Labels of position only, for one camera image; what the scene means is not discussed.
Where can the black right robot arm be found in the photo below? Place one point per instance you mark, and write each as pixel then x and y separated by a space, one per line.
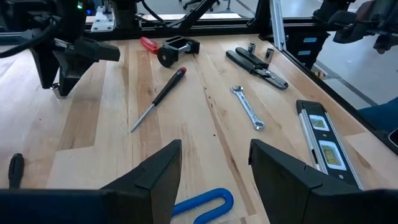
pixel 65 18

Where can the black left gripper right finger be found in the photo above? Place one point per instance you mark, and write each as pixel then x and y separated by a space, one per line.
pixel 311 202

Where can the small chrome combination wrench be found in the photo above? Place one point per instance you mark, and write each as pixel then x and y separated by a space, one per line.
pixel 247 107

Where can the black cabinet with blue labels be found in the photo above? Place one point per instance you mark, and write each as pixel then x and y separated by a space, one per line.
pixel 292 46

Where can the black torpedo level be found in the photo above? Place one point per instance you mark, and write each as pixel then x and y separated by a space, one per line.
pixel 326 146

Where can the silver metal plate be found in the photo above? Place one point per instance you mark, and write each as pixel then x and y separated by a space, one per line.
pixel 102 21

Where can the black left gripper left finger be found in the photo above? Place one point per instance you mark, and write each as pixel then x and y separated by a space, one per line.
pixel 109 205

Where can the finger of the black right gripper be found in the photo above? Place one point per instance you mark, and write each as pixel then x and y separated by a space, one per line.
pixel 71 77
pixel 45 71

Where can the black aluminium table frame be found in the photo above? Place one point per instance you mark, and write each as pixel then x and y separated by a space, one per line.
pixel 217 29

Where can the person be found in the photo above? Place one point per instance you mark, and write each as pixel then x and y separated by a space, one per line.
pixel 382 116

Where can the black C-clamp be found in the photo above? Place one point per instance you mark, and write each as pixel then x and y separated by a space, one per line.
pixel 168 56

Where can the small black screwdriver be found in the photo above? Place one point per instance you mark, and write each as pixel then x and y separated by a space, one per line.
pixel 16 169

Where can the small chrome socket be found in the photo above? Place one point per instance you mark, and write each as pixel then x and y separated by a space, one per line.
pixel 55 87
pixel 251 48
pixel 269 54

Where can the silver aluminium post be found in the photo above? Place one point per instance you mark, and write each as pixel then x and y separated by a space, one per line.
pixel 277 25

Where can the black office chair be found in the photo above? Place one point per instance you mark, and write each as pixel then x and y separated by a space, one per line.
pixel 199 3

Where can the black and red screwdriver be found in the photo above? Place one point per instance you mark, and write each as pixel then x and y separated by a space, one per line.
pixel 168 87

